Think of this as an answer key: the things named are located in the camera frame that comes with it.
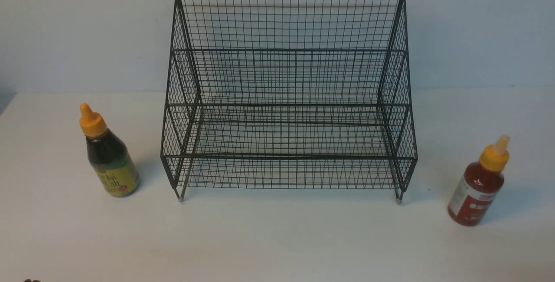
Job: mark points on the dark soy sauce bottle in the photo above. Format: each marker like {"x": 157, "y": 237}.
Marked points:
{"x": 108, "y": 155}

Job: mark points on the red chili sauce bottle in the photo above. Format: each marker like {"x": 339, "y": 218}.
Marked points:
{"x": 480, "y": 184}

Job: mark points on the black wire mesh rack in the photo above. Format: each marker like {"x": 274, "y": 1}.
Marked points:
{"x": 289, "y": 94}

